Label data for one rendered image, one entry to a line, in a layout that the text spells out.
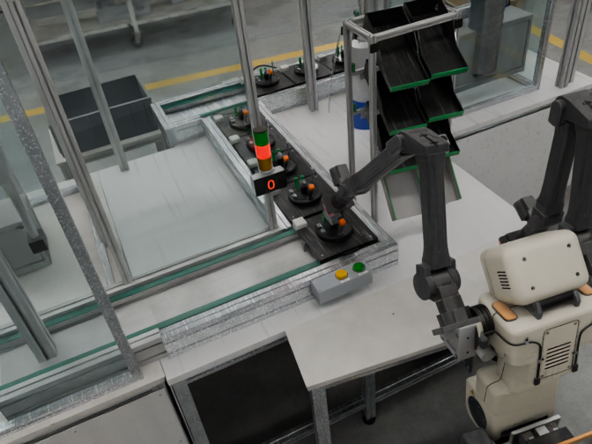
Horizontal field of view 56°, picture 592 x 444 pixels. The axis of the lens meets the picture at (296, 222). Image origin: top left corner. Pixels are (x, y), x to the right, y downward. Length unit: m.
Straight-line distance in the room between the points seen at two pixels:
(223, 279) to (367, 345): 0.58
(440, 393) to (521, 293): 1.44
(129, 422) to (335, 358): 0.72
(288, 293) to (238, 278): 0.22
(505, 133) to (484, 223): 0.92
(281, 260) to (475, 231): 0.77
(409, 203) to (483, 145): 1.03
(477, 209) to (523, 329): 1.01
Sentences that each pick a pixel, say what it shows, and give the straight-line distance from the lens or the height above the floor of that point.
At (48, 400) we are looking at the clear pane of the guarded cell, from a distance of 1.95.
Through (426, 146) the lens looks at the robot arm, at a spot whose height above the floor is 1.59.
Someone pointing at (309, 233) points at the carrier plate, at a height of 0.97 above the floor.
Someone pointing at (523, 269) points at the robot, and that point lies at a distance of 1.46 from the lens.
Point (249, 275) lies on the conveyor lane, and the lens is 2.07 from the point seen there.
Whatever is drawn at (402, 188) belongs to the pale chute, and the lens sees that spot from 2.16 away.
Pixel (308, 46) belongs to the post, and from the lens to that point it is 2.99.
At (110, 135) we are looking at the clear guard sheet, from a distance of 1.81.
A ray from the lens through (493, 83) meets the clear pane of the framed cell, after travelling 3.13.
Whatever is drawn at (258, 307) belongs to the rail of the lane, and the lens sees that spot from 1.94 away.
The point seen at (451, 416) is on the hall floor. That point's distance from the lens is 2.78.
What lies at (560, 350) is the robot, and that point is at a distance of 1.62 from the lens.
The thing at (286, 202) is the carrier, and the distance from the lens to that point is 2.29.
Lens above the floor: 2.35
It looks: 39 degrees down
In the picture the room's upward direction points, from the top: 7 degrees counter-clockwise
